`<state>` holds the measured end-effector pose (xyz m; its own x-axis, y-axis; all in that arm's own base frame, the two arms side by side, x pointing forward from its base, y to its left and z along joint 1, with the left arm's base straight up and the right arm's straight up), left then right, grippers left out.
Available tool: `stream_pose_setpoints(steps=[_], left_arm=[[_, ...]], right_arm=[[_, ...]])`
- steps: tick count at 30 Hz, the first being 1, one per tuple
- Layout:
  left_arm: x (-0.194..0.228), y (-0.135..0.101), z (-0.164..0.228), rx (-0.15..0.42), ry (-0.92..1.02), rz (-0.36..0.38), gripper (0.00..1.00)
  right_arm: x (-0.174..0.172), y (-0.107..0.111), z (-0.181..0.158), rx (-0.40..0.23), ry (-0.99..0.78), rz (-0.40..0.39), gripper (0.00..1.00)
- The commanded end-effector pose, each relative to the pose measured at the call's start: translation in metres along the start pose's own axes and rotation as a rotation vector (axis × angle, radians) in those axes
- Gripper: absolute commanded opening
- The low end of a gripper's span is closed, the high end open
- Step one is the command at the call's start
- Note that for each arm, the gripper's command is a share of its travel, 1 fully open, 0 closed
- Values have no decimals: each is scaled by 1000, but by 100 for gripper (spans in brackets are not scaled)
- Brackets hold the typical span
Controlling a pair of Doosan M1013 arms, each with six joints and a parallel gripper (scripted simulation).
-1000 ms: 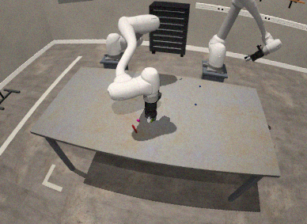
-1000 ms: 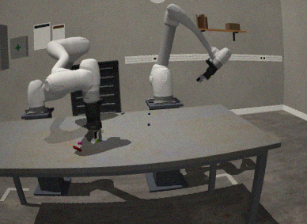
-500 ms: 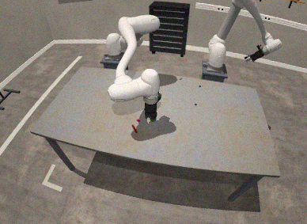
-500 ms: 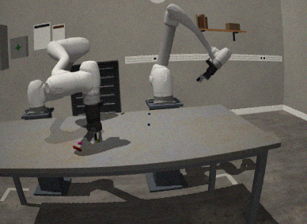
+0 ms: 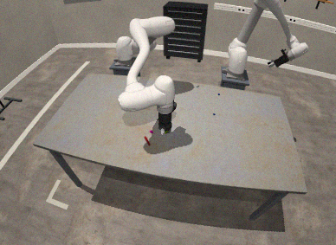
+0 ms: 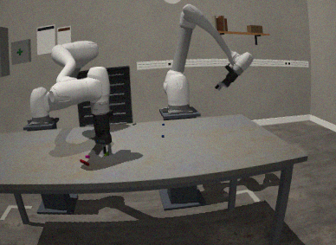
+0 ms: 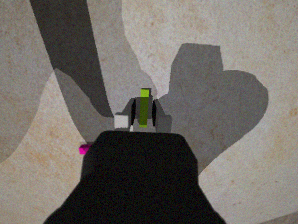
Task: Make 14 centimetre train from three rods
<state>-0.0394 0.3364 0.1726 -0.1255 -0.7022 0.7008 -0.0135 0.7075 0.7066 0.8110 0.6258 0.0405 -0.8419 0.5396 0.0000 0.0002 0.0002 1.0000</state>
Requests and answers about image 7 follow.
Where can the lime green rod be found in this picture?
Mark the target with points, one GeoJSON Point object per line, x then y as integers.
{"type": "Point", "coordinates": [144, 107]}

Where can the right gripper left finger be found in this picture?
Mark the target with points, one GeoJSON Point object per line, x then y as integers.
{"type": "Point", "coordinates": [125, 119]}

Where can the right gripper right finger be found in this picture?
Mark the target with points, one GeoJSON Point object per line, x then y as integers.
{"type": "Point", "coordinates": [161, 122]}

